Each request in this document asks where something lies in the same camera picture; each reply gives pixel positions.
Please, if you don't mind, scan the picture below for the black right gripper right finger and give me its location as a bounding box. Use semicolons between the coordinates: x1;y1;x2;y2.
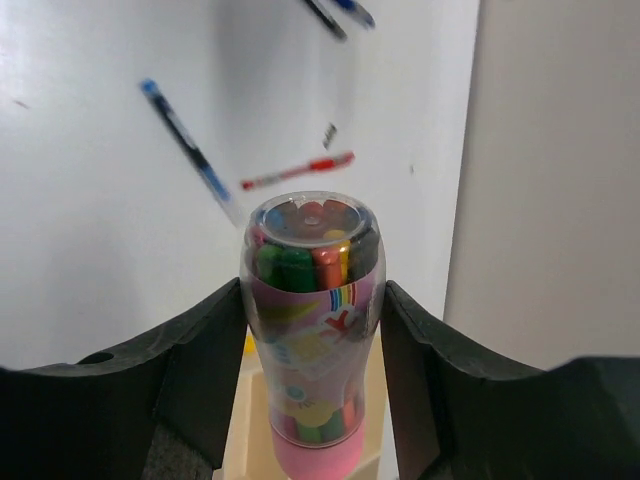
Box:
382;282;639;479

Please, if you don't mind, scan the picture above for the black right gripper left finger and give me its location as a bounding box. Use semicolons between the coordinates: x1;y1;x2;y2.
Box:
1;280;247;479

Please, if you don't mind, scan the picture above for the pink capped marker bottle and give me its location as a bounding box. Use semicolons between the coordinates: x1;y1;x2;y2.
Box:
240;191;386;479

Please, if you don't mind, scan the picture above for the blue capped gel pen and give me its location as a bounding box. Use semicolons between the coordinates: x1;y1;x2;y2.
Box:
333;0;376;29

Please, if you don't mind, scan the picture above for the black gel pen clear cap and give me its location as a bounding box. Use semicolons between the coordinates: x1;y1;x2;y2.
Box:
302;0;348;42

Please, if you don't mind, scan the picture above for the wooden compartment tray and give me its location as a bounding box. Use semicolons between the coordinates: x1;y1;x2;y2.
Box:
213;336;399;479

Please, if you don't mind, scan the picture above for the yellow tray knob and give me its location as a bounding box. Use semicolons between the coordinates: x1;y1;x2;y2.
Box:
244;333;256;354

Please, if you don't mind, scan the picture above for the blue refill pen clear cap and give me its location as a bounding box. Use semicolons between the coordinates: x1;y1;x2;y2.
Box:
140;79;244;228

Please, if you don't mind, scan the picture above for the red gel pen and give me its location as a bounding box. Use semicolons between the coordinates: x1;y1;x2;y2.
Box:
240;151;355;191

